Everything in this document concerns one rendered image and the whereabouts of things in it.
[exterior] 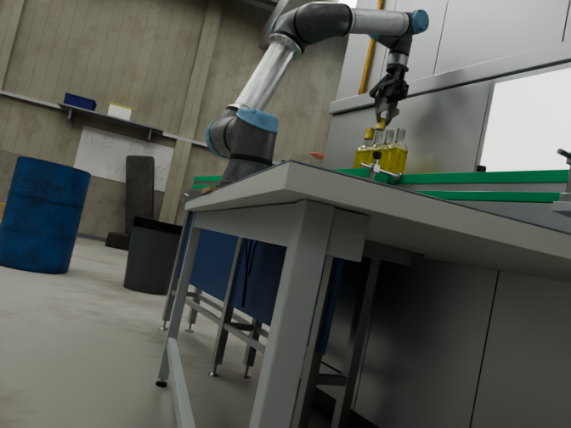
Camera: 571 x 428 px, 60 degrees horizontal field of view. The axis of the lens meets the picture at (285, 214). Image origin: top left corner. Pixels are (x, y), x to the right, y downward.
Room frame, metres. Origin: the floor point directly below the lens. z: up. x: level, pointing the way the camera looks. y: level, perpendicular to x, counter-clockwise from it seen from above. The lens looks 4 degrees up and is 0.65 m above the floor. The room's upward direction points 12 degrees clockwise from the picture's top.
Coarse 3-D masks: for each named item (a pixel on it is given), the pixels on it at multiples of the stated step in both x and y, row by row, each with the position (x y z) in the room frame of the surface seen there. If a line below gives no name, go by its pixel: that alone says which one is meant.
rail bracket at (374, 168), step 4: (376, 152) 1.54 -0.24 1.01; (380, 152) 1.54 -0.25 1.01; (376, 156) 1.54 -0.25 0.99; (380, 156) 1.55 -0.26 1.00; (376, 160) 1.55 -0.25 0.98; (360, 164) 1.52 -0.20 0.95; (364, 164) 1.52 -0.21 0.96; (372, 164) 1.54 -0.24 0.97; (376, 164) 1.55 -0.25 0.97; (368, 168) 1.54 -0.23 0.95; (372, 168) 1.54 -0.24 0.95; (376, 168) 1.54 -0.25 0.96; (372, 172) 1.55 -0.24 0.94; (376, 172) 1.55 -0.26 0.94; (384, 172) 1.57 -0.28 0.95; (388, 172) 1.58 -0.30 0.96; (396, 172) 1.61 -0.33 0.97; (372, 176) 1.55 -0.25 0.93; (392, 176) 1.59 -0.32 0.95; (396, 176) 1.59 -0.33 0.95; (400, 176) 1.60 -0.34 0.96; (396, 180) 1.60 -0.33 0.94
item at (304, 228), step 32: (192, 224) 2.01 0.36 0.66; (224, 224) 1.20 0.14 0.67; (256, 224) 0.86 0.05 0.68; (288, 224) 0.66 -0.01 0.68; (320, 224) 0.60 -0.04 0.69; (352, 224) 0.61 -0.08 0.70; (192, 256) 2.01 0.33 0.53; (288, 256) 0.61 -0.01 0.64; (320, 256) 0.60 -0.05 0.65; (352, 256) 0.61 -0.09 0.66; (288, 288) 0.59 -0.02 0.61; (288, 320) 0.59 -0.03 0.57; (288, 352) 0.59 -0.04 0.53; (160, 384) 2.01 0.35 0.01; (288, 384) 0.60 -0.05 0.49; (192, 416) 1.23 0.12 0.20; (256, 416) 0.60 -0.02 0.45; (288, 416) 0.60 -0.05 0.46
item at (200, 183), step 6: (348, 168) 1.70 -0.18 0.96; (354, 168) 1.66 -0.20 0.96; (360, 168) 1.64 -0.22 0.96; (366, 168) 1.61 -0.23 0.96; (354, 174) 1.66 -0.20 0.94; (360, 174) 1.63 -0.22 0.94; (366, 174) 1.60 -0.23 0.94; (198, 180) 3.02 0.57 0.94; (204, 180) 2.93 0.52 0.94; (210, 180) 2.84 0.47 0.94; (216, 180) 2.76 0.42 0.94; (192, 186) 3.10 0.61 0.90; (198, 186) 3.00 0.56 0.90; (204, 186) 2.91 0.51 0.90
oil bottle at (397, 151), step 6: (390, 144) 1.70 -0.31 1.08; (396, 144) 1.67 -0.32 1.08; (402, 144) 1.68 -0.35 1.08; (390, 150) 1.69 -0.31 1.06; (396, 150) 1.67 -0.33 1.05; (402, 150) 1.68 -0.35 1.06; (390, 156) 1.68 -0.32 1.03; (396, 156) 1.67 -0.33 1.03; (402, 156) 1.68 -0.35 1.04; (384, 162) 1.71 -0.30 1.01; (390, 162) 1.68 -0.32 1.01; (396, 162) 1.67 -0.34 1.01; (402, 162) 1.68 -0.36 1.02; (384, 168) 1.70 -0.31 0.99; (390, 168) 1.67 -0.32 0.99; (396, 168) 1.67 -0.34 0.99; (402, 168) 1.68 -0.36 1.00
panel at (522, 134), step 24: (552, 72) 1.37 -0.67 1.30; (504, 96) 1.50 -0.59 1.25; (528, 96) 1.43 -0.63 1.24; (552, 96) 1.36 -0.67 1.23; (504, 120) 1.48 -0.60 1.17; (528, 120) 1.41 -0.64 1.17; (552, 120) 1.35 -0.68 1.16; (504, 144) 1.47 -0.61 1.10; (528, 144) 1.40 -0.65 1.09; (552, 144) 1.34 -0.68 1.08; (504, 168) 1.46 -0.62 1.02; (528, 168) 1.39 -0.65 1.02; (552, 168) 1.33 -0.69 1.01
